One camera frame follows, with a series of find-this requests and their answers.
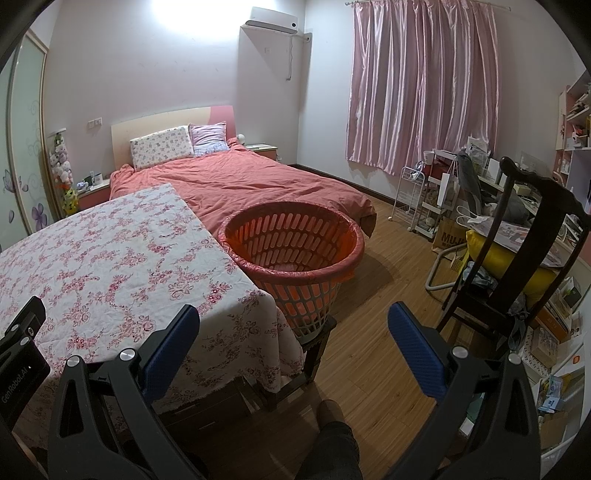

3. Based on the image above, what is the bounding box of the bed with coral duvet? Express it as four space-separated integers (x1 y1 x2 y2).
108 105 377 238

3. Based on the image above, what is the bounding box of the white metal tube frame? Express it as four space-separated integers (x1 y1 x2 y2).
425 244 467 292

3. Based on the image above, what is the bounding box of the pink floral tablecloth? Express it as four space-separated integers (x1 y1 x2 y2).
0 183 305 402

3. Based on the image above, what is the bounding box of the orange plastic laundry basket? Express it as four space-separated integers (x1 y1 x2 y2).
218 200 365 337

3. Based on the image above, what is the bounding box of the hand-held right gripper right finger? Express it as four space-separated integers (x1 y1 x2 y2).
387 302 541 480

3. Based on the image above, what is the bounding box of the white air conditioner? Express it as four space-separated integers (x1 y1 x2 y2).
245 7 298 35

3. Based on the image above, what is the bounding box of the white floral pillow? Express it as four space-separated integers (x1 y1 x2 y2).
129 126 195 172

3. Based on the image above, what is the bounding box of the pink nightstand with mug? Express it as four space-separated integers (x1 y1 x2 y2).
76 178 112 210

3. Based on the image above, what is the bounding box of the pink white bookshelf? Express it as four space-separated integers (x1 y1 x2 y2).
551 69 591 195

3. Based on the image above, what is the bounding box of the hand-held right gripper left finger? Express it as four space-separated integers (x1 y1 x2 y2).
46 304 218 480

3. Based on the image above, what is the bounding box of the dark wooden chair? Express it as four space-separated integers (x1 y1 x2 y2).
436 157 589 352

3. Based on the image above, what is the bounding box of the white wire rack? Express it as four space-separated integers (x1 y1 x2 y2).
392 166 455 238

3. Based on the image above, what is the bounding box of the white paper bag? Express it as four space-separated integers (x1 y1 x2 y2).
438 173 460 208

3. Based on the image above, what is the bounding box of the wardrobe with purple flower print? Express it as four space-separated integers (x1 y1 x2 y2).
0 28 63 252

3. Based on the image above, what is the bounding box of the pink striped pillow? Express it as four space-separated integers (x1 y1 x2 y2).
188 121 230 156

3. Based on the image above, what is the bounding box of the dark wooden stool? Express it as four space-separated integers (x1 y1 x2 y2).
265 316 338 411

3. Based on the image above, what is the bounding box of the pink satin curtain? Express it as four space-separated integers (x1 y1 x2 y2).
346 0 502 178

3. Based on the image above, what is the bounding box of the person's leg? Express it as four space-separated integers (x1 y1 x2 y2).
295 399 365 480

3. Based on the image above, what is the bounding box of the yellow cushion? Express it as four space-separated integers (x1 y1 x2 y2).
465 229 559 294

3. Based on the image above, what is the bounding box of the brown paper bag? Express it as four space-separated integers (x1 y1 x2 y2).
431 217 469 266

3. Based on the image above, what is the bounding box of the grey garment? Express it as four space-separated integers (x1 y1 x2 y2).
457 154 485 217

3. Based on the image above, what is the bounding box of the hanging column of plush toys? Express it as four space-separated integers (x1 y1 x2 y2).
50 129 79 217

